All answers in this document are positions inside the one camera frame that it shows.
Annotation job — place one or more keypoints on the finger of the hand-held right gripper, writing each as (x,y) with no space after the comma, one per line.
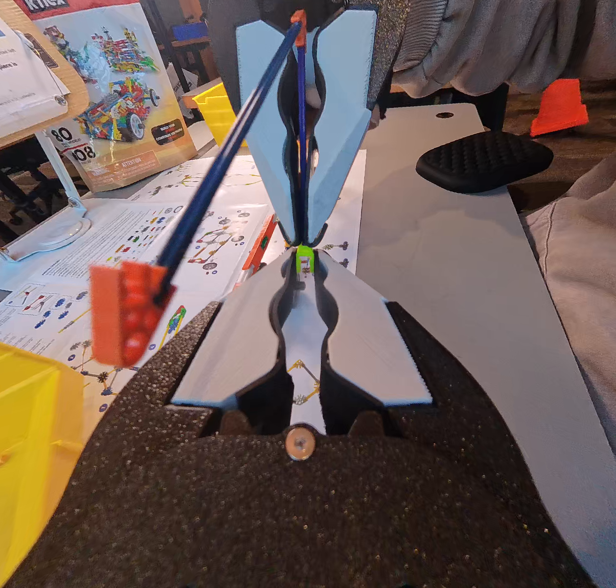
(346,87)
(260,87)

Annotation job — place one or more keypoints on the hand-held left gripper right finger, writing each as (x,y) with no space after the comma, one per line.
(380,357)

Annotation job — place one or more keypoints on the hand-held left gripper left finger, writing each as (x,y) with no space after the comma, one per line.
(226,357)

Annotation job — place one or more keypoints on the wooden document stand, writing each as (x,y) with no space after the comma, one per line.
(29,68)

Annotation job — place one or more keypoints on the person's right forearm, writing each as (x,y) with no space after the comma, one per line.
(500,30)

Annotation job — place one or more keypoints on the white instruction sheet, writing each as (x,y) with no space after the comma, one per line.
(115,241)

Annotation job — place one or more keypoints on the blue crate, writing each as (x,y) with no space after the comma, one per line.
(189,31)

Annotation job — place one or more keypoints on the colourful rod and connector model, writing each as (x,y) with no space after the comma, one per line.
(258,246)

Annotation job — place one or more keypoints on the orange traffic cone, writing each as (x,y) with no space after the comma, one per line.
(560,111)

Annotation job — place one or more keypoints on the colourful cardboard toy box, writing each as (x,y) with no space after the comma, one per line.
(125,68)

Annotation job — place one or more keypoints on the grey desk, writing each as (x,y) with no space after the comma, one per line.
(452,289)

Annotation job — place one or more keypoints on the blue rods with orange connector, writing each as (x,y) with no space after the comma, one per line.
(217,179)

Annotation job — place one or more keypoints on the yellow plastic bin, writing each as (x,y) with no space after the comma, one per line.
(219,116)
(34,453)

